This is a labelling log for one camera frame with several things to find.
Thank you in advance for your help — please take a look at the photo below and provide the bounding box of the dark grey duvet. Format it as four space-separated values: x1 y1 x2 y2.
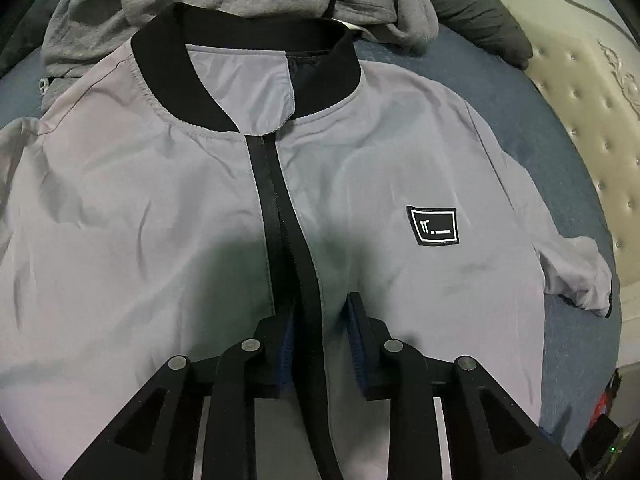
434 0 534 72

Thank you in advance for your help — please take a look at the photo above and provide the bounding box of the light grey jacket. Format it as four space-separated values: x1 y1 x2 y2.
0 2 614 480

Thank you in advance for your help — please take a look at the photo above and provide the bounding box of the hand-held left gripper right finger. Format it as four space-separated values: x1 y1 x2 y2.
345 292 586 480

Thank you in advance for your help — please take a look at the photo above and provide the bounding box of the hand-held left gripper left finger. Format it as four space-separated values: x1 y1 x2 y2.
62 310 297 480

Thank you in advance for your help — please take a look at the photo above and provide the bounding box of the bed with blue sheet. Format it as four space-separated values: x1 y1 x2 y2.
0 25 625 443

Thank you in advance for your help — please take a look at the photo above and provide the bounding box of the cream tufted headboard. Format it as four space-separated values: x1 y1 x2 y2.
479 0 640 372

